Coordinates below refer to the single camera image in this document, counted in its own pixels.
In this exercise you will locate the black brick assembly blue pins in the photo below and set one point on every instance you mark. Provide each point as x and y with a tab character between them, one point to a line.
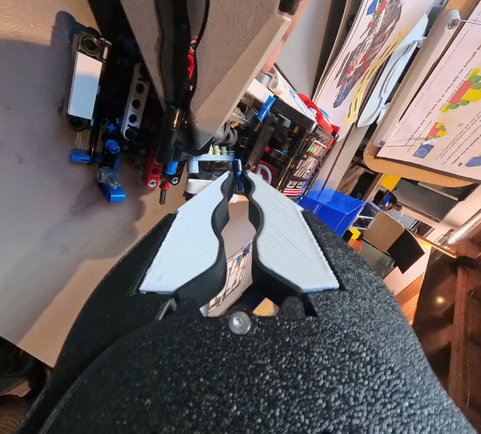
171	130

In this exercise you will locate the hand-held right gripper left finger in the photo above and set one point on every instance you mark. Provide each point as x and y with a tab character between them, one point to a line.
184	250

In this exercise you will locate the blue plastic bin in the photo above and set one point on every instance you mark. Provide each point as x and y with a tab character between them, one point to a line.
330	208

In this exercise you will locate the blue and black brick pin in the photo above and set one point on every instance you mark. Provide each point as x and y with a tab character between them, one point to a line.
239	178

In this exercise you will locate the light grey desk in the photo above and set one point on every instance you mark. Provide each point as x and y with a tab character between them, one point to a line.
37	216

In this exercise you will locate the toy car chassis parts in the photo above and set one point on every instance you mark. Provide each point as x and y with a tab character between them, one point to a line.
112	122

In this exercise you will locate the white tablet stand base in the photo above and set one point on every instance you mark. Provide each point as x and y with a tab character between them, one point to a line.
394	77

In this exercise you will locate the beige panel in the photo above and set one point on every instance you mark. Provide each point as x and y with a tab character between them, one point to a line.
381	229

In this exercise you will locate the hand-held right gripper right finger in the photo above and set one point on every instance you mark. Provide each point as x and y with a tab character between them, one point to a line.
293	250

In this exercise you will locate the holographic sticker sheet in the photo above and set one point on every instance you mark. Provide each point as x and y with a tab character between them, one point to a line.
233	272

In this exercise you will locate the black axle red bush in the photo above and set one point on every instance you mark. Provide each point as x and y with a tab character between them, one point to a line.
163	193

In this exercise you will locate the black monitor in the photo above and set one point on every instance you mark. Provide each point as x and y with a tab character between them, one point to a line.
407	252

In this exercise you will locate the yellow and white sticker sheet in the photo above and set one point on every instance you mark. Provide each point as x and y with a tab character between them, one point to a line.
360	92

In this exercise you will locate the plywood board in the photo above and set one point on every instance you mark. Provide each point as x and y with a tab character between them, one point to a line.
413	66

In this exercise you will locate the open instruction book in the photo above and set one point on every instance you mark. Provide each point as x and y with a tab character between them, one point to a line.
375	9

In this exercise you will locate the printed instruction sheet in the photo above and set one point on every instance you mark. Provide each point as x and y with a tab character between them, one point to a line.
443	111

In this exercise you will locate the person's left hand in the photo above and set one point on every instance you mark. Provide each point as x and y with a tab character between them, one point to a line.
280	47

